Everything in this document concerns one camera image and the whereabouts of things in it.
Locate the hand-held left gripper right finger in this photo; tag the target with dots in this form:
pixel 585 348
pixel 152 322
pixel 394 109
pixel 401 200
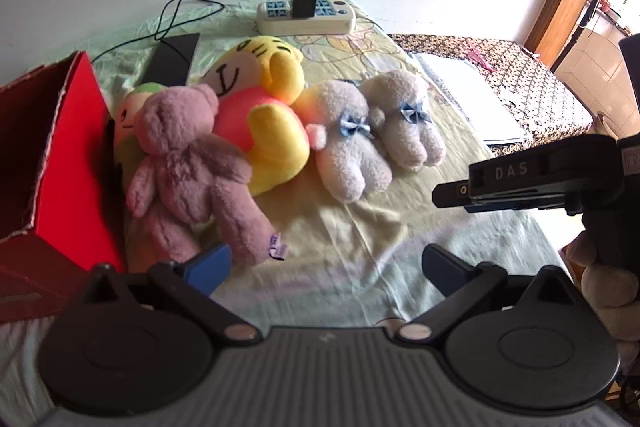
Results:
pixel 442 269

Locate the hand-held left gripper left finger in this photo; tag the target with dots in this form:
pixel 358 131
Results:
pixel 210 264

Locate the white papers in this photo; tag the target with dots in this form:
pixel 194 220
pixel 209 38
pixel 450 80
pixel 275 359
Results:
pixel 475 97

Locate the yellow bear plush toy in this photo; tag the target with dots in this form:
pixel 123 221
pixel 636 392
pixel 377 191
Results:
pixel 277 132

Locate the green plush doll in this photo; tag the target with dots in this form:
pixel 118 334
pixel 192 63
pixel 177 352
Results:
pixel 127 117

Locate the pink teddy bear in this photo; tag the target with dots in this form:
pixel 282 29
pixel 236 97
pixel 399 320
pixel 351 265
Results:
pixel 190 167

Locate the brown patterned blanket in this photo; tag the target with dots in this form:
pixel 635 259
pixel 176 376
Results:
pixel 540 92

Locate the grey teddy bear blue bow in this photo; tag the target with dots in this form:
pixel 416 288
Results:
pixel 345 162
pixel 410 137

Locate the pale green printed bed sheet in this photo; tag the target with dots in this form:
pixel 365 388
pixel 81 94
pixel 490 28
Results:
pixel 380 227

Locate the black smartphone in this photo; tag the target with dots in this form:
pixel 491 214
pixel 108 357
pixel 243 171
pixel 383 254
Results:
pixel 172 59

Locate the red cardboard box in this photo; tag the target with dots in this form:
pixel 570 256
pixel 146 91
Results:
pixel 65 147

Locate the beige plush toy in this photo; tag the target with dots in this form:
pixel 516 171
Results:
pixel 607 287

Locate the white power strip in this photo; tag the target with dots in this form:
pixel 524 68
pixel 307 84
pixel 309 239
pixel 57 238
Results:
pixel 330 23

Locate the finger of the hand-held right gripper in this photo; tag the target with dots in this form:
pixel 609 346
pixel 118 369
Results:
pixel 450 194

